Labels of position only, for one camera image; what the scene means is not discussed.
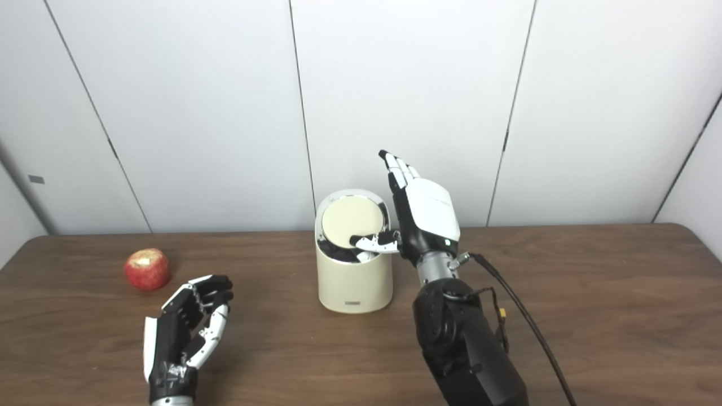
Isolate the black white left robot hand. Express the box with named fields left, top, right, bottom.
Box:
left=143, top=275, right=234, bottom=399

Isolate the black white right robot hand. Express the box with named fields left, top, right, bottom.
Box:
left=350, top=149, right=461, bottom=266

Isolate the red apple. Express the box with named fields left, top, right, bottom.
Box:
left=124, top=248, right=171, bottom=292

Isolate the round cream bin lid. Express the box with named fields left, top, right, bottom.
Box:
left=322, top=195, right=385, bottom=249

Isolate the cream-colored bin body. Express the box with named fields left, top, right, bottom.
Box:
left=315, top=189, right=394, bottom=314

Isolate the thin cable with yellow connector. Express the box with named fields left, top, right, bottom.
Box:
left=451, top=286, right=510, bottom=355

